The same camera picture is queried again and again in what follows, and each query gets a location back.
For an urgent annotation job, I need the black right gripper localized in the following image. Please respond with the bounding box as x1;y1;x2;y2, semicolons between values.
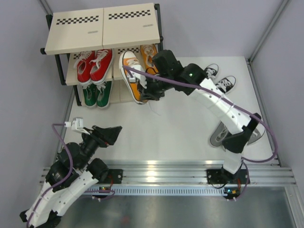
136;74;171;103

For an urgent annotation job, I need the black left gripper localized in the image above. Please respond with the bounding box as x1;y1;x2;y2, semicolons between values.
77;125;122;170

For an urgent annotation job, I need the orange canvas sneaker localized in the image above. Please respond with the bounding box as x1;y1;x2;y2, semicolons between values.
140;44;158;75
119;51;148;105

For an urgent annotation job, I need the green canvas sneaker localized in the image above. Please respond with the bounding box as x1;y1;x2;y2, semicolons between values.
82;84;96;108
96;81;113;108

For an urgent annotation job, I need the black canvas sneaker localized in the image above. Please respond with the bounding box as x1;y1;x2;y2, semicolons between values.
204;63;219;80
215;76;237;94

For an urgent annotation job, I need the red canvas sneaker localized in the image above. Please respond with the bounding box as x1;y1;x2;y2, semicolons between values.
90;49;114;85
74;51;95;87

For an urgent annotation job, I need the grey canvas sneaker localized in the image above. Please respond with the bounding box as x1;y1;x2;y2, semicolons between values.
247;124;266;145
209;122;229;148

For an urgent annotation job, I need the blue canvas sneaker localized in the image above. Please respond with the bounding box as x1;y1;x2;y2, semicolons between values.
147;100;162;116

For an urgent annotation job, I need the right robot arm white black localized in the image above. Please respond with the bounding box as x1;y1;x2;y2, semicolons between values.
140;50;261;184

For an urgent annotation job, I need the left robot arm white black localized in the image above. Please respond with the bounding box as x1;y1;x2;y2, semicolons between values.
19;121;123;228

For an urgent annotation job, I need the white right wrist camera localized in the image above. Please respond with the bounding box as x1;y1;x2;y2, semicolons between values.
127;71;147;88

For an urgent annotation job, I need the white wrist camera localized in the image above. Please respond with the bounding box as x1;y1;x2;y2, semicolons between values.
127;71;147;88
64;117;89;134

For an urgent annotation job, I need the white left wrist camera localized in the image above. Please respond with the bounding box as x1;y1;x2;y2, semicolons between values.
64;117;89;134

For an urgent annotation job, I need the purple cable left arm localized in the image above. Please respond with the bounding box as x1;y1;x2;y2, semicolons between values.
26;123;116;228

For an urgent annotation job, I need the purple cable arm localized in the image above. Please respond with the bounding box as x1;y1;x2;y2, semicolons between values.
26;123;116;228
122;66;279;201

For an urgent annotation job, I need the white slotted cable duct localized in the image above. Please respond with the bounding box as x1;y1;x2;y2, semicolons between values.
83;185;228;196

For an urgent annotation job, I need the beige shoe shelf black frame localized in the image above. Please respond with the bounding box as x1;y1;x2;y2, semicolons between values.
40;3;163;106

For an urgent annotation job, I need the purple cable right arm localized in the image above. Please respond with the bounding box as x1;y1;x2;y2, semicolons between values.
122;66;279;201

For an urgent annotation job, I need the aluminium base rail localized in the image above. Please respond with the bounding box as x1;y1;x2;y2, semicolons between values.
105;160;296;187

